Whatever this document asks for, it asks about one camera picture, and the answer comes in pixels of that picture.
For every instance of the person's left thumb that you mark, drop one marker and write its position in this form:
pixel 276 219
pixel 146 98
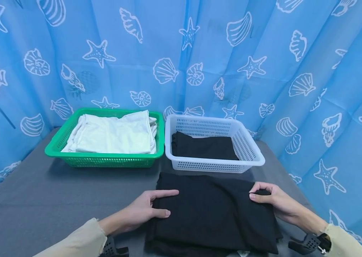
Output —
pixel 161 213

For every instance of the white plastic basket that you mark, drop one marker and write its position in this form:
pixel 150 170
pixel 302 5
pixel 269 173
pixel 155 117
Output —
pixel 248 153

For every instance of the black wrist band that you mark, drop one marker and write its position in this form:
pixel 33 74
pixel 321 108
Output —
pixel 310 243
pixel 111 248

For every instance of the stack of folded white cloths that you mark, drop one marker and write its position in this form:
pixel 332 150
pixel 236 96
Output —
pixel 113 134

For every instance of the person's right index finger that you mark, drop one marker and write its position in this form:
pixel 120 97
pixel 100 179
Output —
pixel 262 185

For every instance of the person's left hand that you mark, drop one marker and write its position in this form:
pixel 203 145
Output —
pixel 134 212

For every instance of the person's left index finger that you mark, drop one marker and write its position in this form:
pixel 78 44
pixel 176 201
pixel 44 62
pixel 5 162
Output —
pixel 163 193

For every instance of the person's right forearm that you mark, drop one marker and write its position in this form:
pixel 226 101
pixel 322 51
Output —
pixel 344 241

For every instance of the person's right hand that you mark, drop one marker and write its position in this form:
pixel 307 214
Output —
pixel 285 205

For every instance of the green plastic basket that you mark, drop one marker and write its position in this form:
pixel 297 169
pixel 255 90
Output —
pixel 55 144

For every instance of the small folded black cloth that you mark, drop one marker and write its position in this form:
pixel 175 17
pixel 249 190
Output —
pixel 205 148

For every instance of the large black cloth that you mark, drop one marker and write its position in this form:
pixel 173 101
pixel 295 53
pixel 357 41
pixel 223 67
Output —
pixel 213 214

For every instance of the person's left forearm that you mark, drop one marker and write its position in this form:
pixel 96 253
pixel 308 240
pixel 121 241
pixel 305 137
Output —
pixel 75 241

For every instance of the person's right thumb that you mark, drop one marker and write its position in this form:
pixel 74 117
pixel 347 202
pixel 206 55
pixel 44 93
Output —
pixel 258 198

